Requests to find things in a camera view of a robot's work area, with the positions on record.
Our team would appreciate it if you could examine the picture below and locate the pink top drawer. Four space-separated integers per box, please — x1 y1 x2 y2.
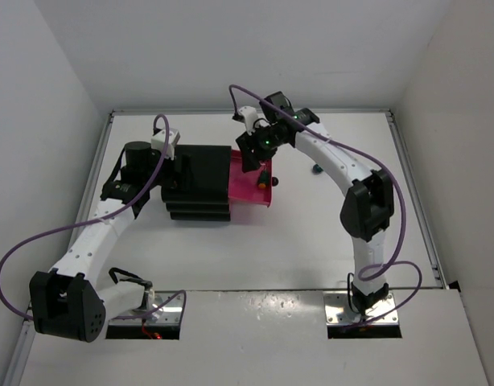
228 150 279 207

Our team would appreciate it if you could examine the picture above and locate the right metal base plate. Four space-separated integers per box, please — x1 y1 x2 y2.
324 291 400 326

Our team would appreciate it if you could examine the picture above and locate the green handled stubby screwdriver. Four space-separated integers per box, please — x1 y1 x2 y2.
312 164 323 175

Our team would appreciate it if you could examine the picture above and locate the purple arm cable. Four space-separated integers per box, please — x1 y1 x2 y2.
0 114 187 321
228 84 423 332

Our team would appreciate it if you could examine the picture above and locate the orange green handled screwdriver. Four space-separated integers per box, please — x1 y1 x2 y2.
257 170 271 189

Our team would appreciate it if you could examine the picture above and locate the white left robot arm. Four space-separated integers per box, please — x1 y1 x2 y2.
29 139 177 343

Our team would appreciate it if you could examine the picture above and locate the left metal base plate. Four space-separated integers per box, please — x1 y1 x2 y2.
109 290 187 327

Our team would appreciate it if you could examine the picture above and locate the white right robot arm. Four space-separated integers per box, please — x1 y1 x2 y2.
233 92 394 314

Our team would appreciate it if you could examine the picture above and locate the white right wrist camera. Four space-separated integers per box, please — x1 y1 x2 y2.
233 106 259 135

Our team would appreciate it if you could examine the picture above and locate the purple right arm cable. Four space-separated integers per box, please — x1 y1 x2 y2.
228 84 423 332

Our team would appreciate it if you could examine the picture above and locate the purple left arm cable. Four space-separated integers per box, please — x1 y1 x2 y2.
0 114 187 321

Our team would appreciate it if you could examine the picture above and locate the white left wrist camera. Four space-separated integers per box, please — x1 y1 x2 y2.
150 128 180 161

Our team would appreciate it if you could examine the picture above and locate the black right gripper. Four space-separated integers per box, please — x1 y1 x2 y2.
237 122 287 171

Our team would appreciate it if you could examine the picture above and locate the black drawer cabinet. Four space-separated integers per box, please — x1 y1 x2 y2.
161 145 232 222

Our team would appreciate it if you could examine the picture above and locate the metal base plate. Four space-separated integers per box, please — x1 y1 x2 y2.
109 290 187 327
324 291 400 326

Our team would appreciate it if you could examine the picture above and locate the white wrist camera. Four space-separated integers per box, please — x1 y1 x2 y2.
233 106 259 135
150 128 180 161

